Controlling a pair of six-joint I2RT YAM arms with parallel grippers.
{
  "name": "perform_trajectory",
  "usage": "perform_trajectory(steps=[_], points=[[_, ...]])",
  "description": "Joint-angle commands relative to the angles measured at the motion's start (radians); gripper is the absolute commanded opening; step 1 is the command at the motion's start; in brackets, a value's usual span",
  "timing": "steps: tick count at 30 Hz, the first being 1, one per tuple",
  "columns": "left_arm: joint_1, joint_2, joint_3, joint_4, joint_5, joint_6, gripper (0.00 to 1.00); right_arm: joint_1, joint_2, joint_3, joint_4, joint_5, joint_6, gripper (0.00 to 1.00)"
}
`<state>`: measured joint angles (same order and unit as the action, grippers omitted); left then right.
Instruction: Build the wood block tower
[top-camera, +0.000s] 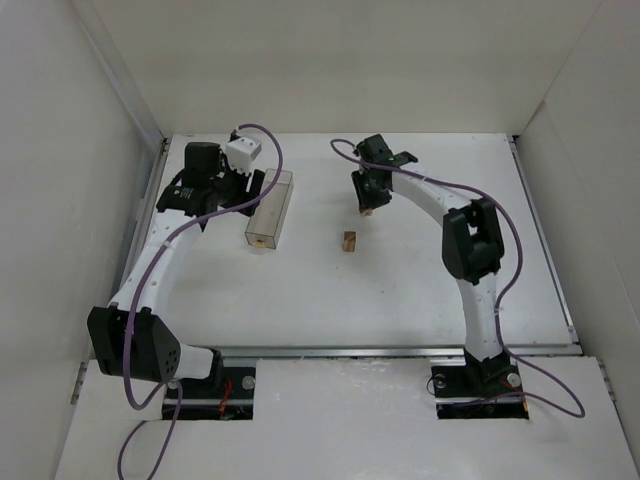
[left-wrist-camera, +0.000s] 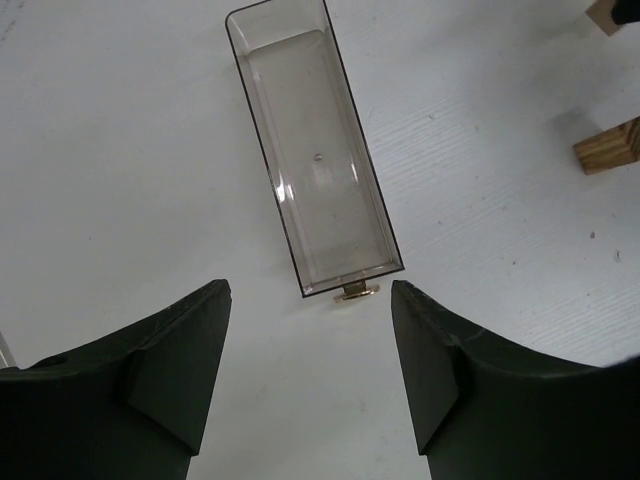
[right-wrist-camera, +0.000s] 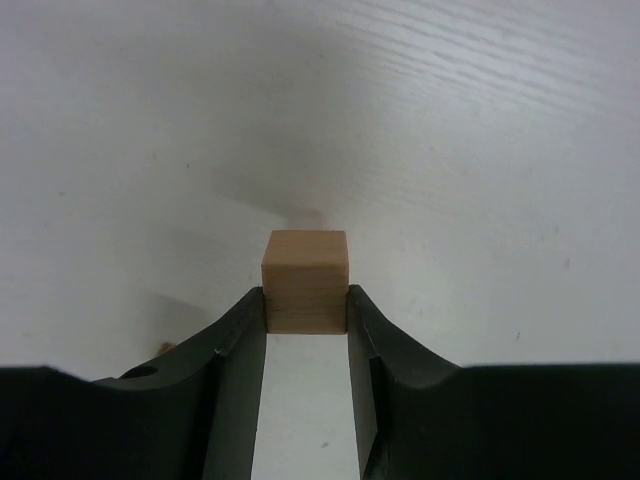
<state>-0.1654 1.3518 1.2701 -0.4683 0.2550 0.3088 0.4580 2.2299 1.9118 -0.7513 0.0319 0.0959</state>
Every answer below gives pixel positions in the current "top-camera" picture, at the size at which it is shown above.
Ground dark striped wood block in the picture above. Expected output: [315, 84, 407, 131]
[342, 231, 357, 253]

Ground aluminium front rail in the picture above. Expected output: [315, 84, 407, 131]
[107, 344, 584, 359]

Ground clear plastic drawer box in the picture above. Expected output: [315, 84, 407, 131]
[245, 169, 294, 249]

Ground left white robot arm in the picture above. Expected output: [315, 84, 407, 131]
[87, 136, 265, 384]

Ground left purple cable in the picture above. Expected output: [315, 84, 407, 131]
[117, 122, 285, 476]

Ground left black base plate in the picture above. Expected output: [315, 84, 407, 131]
[177, 364, 256, 421]

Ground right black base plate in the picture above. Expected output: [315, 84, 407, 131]
[428, 364, 529, 420]

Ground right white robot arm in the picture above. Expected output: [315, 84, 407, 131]
[351, 134, 511, 396]

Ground purple cable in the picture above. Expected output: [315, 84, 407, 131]
[329, 138, 586, 419]
[117, 122, 285, 476]

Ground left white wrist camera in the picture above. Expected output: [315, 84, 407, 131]
[225, 133, 262, 176]

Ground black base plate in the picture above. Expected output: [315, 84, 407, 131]
[177, 364, 256, 421]
[428, 364, 529, 420]

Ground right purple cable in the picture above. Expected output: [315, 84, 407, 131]
[329, 138, 586, 419]

